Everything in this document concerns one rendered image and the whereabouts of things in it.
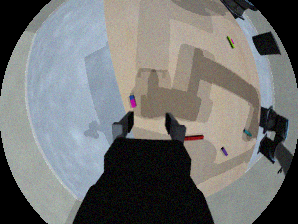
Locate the dark red rod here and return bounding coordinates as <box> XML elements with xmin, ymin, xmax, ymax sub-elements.
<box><xmin>185</xmin><ymin>135</ymin><xmax>204</xmax><ymax>141</ymax></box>

